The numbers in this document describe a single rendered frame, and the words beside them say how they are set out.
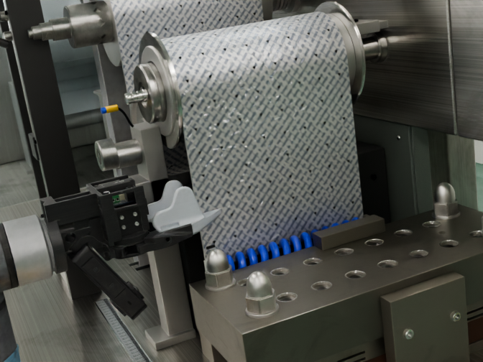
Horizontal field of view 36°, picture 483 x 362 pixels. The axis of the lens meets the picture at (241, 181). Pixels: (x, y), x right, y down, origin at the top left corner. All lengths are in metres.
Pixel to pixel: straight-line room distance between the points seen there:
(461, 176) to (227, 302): 0.59
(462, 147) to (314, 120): 0.39
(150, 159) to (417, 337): 0.40
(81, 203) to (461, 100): 0.48
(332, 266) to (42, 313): 0.54
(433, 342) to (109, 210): 0.39
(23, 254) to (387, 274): 0.41
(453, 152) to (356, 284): 0.49
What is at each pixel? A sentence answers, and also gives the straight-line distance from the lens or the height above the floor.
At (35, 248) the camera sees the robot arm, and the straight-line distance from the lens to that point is 0.85.
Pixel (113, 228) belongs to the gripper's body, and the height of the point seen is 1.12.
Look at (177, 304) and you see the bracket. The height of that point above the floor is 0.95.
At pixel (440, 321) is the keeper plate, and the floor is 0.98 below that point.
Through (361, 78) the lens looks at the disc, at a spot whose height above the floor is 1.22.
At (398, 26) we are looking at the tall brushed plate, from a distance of 1.04.
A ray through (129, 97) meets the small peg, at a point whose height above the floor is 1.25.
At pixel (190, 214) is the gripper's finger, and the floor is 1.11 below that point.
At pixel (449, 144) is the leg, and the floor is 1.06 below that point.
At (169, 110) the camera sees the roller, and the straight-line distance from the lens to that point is 0.91.
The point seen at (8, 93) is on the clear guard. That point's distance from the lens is 1.89.
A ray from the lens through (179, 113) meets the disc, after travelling 0.89.
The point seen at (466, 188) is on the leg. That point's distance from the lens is 1.32.
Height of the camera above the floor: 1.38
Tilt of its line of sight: 16 degrees down
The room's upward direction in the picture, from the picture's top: 8 degrees counter-clockwise
